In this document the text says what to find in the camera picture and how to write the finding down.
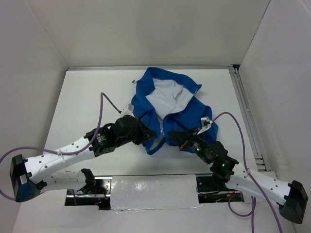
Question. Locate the blue jacket with white lining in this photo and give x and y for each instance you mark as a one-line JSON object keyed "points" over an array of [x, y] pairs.
{"points": [[165, 101]]}

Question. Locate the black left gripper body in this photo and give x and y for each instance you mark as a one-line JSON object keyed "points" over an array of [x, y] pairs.
{"points": [[133, 138]]}

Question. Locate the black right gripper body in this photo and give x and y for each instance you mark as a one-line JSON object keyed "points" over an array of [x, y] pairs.
{"points": [[198, 145]]}

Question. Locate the aluminium right side rail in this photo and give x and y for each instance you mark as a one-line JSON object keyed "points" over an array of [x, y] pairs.
{"points": [[260, 156]]}

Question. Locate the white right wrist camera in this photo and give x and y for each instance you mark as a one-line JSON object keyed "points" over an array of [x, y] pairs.
{"points": [[205, 124]]}

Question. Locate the aluminium table edge rail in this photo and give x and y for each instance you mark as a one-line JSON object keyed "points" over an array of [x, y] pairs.
{"points": [[229, 67]]}

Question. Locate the white taped cover panel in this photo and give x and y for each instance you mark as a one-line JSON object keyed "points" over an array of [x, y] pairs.
{"points": [[154, 192]]}

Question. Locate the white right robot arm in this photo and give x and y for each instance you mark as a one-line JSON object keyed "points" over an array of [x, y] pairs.
{"points": [[290, 197]]}

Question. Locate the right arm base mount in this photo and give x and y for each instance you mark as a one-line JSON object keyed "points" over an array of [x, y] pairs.
{"points": [[208, 192]]}

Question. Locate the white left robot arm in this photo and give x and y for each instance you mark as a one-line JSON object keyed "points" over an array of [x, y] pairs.
{"points": [[32, 176]]}

